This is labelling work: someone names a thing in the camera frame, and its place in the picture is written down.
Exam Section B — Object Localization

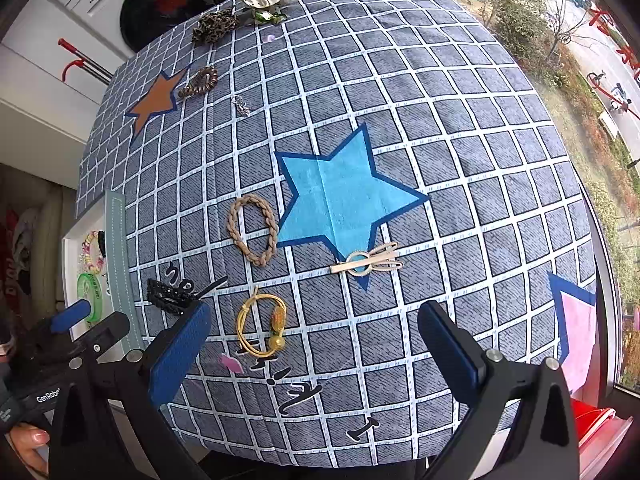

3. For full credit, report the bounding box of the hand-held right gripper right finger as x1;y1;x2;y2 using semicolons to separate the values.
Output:
417;300;583;480

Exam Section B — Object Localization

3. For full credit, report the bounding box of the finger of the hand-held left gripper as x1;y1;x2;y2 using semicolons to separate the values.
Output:
70;311;132;358
47;301;95;335

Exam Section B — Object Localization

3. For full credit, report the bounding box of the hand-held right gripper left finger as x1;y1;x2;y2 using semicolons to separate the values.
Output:
47;301;213;480

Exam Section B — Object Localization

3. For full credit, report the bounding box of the green translucent bracelet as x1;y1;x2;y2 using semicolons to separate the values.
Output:
76;272;105;322

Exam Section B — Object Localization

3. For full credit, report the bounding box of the white tray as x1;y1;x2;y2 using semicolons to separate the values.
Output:
61;190;147;357

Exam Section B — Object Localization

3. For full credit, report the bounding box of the colourful candy bead bracelet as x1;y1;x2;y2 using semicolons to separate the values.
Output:
77;230;103;267

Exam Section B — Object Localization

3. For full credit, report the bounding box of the person's left hand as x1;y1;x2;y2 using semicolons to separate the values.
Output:
2;424;52;477

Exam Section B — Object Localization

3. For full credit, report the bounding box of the black claw hair clip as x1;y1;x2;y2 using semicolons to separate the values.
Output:
146;275;229;317

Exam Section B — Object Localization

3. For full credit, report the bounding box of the gold hair clip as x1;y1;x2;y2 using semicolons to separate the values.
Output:
329;241;405;277

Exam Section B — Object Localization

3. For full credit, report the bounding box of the red box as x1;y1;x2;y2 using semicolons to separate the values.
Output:
569;399;632;443

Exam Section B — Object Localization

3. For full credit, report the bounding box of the white cabinet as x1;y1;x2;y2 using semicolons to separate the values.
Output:
0;0;137;173

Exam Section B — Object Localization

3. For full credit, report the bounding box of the blue grid tablecloth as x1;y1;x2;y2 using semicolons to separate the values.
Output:
75;0;599;468

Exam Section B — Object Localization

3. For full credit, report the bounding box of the white washing machine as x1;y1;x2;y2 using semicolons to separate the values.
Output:
67;0;247;54

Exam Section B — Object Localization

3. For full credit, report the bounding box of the leopard print scrunchie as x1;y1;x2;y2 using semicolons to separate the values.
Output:
192;8;241;45

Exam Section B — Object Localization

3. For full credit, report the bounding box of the green hair clip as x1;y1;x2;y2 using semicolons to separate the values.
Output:
248;7;289;25

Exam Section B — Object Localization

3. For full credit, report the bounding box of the red window lettering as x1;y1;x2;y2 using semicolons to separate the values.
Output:
586;2;640;78

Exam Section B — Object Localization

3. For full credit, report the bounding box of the yellow hair tie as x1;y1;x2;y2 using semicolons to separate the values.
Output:
235;292;289;356

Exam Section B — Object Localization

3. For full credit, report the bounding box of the brown braided hair tie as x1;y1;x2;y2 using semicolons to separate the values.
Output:
227;193;280;267

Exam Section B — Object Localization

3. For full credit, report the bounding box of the black window frame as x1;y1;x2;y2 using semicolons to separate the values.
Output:
591;225;628;388

